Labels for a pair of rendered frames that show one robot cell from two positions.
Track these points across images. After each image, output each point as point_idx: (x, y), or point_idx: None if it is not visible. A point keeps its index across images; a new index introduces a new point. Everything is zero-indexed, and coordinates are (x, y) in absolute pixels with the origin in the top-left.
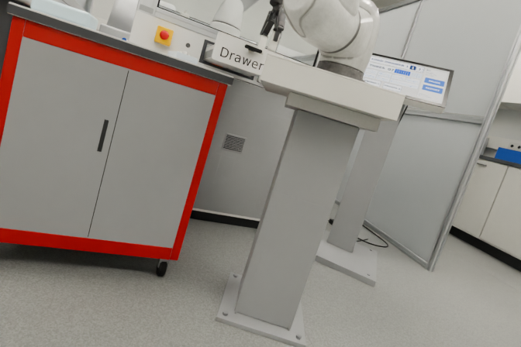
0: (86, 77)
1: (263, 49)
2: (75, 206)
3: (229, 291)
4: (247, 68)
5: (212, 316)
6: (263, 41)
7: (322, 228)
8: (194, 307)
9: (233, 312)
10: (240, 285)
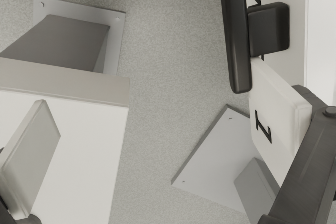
0: None
1: (256, 103)
2: None
3: (83, 11)
4: None
5: None
6: (277, 114)
7: None
8: None
9: (48, 14)
10: (70, 22)
